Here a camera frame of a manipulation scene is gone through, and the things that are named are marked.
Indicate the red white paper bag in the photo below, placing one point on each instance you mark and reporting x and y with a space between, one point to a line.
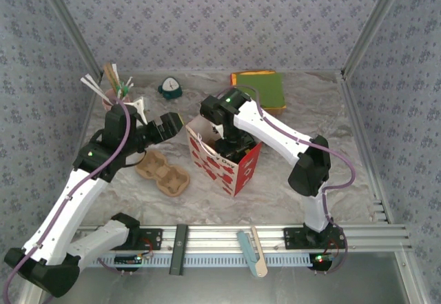
246 173

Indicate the brown pulp cup carrier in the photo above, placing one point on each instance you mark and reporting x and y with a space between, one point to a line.
162 174

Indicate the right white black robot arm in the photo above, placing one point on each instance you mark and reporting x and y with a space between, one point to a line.
272 128

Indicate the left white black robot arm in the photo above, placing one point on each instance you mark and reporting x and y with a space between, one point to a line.
62 214

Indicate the pink paper napkin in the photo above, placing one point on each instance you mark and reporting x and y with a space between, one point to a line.
231 83

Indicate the small teal alarm clock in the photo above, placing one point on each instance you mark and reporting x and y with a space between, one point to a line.
170 88

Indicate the yellow paper napkin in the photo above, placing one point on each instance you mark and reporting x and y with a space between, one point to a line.
235 80

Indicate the green plastic pick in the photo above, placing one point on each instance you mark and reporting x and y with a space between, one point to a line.
124 89

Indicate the stack of coloured napkins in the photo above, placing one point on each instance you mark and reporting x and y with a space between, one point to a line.
277 109

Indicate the white wrapped straw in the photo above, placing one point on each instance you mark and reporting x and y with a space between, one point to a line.
94 90
98 86

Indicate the green paper napkin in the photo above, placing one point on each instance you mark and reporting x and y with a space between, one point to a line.
272 88

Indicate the thin white stick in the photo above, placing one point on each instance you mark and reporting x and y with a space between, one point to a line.
128 81

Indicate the light blue utility knife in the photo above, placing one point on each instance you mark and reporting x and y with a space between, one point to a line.
245 245

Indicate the beige flat stick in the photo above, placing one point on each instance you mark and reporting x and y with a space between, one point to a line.
257 245

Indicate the dark green flat bar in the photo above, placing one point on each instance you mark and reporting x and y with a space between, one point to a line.
179 249

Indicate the small circuit board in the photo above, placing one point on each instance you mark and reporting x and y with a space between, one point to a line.
320 261
125 260

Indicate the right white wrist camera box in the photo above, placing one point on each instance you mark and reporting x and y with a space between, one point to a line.
217 131

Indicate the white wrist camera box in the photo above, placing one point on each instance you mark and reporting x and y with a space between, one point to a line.
217 131
140 109

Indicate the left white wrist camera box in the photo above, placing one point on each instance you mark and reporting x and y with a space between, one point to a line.
140 109

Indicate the wide aluminium base rail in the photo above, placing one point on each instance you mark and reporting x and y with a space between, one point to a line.
220 238

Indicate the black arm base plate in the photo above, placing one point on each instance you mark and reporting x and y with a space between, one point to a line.
155 239
293 238

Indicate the aluminium frame post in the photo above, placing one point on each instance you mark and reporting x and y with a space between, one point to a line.
68 18
376 18

